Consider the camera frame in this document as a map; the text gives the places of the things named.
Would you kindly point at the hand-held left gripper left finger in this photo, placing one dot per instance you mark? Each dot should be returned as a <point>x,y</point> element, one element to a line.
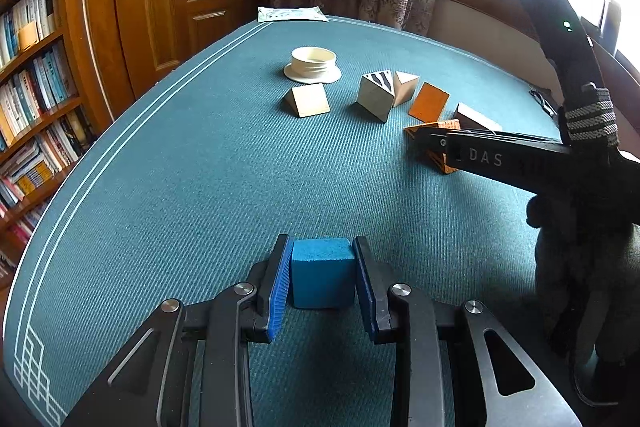
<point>280,287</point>

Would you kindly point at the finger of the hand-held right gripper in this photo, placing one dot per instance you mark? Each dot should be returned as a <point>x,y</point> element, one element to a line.
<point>500,159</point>
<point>431,142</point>

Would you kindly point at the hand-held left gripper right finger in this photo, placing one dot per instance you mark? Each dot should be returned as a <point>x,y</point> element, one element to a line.
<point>364,292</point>

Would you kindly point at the orange triangular block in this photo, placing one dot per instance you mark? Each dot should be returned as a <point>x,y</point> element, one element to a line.
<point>447,125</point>

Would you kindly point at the blue foam cube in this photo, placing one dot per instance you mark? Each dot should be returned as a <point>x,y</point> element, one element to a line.
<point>322,272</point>

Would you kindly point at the white round flanged container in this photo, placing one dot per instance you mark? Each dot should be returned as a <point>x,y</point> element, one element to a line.
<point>312,66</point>

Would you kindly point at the person's right hand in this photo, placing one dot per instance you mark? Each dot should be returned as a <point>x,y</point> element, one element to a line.
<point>585,267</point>

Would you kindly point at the orange flat block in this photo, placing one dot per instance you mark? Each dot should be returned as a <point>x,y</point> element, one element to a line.
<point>429,103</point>

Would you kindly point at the pale wooden wedge block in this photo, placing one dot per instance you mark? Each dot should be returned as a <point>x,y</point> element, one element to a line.
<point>475,118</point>

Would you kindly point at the plain wooden block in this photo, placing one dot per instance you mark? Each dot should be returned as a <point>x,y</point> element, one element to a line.
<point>404,89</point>

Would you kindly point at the black eyeglasses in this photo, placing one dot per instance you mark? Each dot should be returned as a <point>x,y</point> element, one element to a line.
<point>545,104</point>

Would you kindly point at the zebra striped wooden block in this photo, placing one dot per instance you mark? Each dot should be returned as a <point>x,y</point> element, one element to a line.
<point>374,99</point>

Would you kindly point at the grey striped knit band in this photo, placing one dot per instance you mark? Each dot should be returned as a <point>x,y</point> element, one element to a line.
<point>590,119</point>

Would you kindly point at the wooden triangular prism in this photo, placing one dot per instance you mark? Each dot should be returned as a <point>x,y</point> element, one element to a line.
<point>307,103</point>

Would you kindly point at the teal table cloth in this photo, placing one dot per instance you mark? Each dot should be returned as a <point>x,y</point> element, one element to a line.
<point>200,157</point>

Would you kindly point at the green white paper packet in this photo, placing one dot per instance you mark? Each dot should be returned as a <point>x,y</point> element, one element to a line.
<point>292,14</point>

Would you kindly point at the rows of shelved books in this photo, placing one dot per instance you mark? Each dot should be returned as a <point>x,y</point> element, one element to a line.
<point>35,87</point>

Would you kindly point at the wooden bookshelf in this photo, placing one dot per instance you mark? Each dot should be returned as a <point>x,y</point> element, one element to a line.
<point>70,32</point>

